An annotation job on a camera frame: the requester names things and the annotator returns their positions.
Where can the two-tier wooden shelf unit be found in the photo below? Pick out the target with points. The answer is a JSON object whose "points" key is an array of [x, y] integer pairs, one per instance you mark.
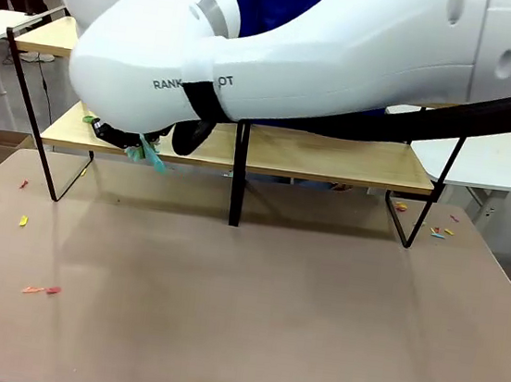
{"points": [[334, 161], [117, 137]]}

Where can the large white table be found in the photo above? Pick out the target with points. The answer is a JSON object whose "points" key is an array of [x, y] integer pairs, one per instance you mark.
{"points": [[502, 156]]}

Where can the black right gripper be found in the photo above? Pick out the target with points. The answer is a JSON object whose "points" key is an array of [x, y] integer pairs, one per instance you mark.
{"points": [[118, 134]]}

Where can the person's left hand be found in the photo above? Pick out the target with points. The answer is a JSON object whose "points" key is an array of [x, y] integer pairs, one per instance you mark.
{"points": [[341, 186]]}

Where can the pink paper scrap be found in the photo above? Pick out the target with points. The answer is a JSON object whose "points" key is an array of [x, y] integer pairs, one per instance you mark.
{"points": [[455, 218]]}

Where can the white shoe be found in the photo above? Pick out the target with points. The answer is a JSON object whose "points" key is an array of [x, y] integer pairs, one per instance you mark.
{"points": [[36, 56]]}

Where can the green paper scrap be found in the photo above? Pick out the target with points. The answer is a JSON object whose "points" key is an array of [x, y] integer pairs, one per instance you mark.
{"points": [[88, 119]]}

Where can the person in blue jacket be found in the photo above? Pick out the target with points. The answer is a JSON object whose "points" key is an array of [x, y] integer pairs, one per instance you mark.
{"points": [[278, 3]]}

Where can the teal paper scrap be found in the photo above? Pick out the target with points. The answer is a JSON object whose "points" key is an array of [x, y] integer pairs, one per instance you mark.
{"points": [[439, 236]]}

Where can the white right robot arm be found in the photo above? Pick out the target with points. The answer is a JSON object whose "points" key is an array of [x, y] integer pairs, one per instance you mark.
{"points": [[323, 59]]}

